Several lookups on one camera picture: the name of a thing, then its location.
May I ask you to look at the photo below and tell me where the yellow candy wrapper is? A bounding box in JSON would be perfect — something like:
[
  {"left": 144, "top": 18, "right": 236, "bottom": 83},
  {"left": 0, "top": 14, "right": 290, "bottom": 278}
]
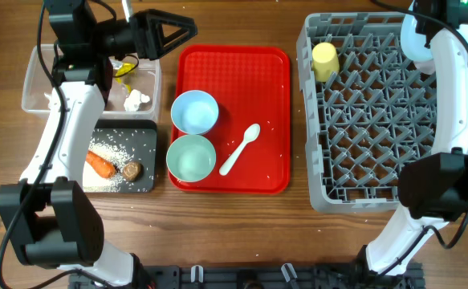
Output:
[{"left": 112, "top": 61, "right": 136, "bottom": 94}]

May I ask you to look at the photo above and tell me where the small white tissue piece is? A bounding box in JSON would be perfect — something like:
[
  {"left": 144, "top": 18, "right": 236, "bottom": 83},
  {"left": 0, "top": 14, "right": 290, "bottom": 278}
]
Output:
[{"left": 124, "top": 89, "right": 151, "bottom": 112}]

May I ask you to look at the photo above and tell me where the green bowl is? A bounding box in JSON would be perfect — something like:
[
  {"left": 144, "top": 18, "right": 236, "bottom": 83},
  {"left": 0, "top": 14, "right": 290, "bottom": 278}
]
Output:
[{"left": 166, "top": 135, "right": 217, "bottom": 182}]

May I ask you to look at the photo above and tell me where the orange carrot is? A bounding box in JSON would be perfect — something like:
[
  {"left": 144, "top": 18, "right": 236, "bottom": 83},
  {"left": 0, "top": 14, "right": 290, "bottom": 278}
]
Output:
[{"left": 86, "top": 151, "right": 116, "bottom": 179}]

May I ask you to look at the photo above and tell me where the brown chestnut food scrap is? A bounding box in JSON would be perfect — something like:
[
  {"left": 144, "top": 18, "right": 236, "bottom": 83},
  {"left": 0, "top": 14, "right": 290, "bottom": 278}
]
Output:
[{"left": 122, "top": 161, "right": 142, "bottom": 181}]

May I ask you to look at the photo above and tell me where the white plastic spoon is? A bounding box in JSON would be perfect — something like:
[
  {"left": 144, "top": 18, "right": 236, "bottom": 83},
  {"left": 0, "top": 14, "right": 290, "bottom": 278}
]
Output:
[{"left": 219, "top": 124, "right": 261, "bottom": 176}]

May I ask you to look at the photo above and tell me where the white rice pile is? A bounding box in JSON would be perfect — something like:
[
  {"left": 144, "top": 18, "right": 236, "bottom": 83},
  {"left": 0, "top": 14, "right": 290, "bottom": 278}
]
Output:
[{"left": 81, "top": 128, "right": 157, "bottom": 193}]

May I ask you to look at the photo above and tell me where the yellow plastic cup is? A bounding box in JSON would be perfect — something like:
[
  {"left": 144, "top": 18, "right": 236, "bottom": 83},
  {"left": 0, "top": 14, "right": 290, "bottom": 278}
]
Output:
[{"left": 312, "top": 43, "right": 340, "bottom": 82}]

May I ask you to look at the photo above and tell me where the light blue plate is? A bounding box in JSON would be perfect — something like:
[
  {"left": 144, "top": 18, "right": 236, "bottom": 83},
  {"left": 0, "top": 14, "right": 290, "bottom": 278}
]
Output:
[{"left": 401, "top": 14, "right": 435, "bottom": 75}]

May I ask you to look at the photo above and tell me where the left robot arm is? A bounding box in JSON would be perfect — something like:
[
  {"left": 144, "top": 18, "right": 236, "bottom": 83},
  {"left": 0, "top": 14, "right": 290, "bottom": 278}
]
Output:
[{"left": 0, "top": 0, "right": 197, "bottom": 288}]

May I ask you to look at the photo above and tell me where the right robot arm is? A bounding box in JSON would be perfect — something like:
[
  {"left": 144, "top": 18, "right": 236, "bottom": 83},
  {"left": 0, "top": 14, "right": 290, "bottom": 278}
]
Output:
[{"left": 356, "top": 0, "right": 468, "bottom": 283}]

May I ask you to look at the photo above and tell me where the grey dishwasher rack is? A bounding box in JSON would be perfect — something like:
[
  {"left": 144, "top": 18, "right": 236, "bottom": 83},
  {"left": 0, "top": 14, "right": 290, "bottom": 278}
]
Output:
[{"left": 296, "top": 12, "right": 437, "bottom": 213}]

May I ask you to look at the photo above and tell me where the clear plastic storage bin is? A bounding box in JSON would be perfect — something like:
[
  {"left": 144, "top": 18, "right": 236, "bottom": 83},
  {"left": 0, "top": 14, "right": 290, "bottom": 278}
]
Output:
[{"left": 22, "top": 50, "right": 162, "bottom": 122}]

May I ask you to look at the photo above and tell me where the light blue bowl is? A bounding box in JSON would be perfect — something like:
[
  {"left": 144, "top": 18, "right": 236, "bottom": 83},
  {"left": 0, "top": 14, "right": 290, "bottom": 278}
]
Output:
[{"left": 170, "top": 90, "right": 219, "bottom": 135}]

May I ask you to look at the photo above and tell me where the black plastic tray bin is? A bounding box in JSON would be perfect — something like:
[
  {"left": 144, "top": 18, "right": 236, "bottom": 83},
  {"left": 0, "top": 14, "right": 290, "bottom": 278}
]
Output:
[{"left": 83, "top": 120, "right": 157, "bottom": 193}]

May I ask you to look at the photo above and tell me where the red serving tray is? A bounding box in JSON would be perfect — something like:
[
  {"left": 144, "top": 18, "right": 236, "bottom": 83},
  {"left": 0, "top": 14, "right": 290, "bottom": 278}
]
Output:
[{"left": 169, "top": 44, "right": 291, "bottom": 195}]

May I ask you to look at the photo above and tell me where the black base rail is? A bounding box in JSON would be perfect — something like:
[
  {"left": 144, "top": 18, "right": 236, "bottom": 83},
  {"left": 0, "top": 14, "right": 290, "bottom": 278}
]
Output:
[{"left": 67, "top": 263, "right": 425, "bottom": 289}]

